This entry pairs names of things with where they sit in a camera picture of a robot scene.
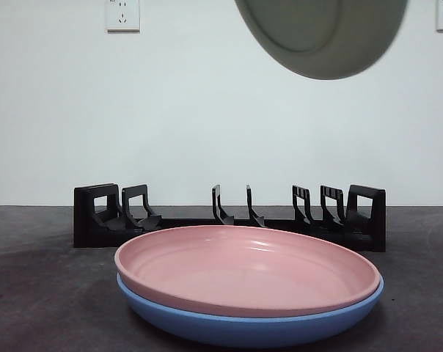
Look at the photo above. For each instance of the blue round plate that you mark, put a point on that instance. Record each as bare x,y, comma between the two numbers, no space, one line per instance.
243,331

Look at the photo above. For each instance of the black plastic plate rack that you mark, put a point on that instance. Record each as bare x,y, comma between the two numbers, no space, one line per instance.
86,220

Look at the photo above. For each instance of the green round plate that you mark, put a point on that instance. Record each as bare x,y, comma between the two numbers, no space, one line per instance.
317,36

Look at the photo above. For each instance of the pink round plate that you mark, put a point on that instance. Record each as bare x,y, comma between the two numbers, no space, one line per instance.
243,264

